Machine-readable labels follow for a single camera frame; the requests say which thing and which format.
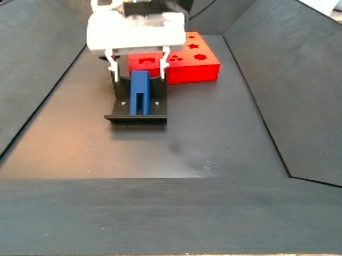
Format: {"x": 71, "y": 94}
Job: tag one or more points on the blue square-circle object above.
{"x": 140, "y": 100}

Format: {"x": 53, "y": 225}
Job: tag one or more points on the red shape-sorter block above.
{"x": 193, "y": 64}

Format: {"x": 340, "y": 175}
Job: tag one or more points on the black curved fixture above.
{"x": 121, "y": 115}

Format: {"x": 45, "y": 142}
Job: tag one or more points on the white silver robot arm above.
{"x": 134, "y": 8}

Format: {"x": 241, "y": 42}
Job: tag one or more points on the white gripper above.
{"x": 113, "y": 32}

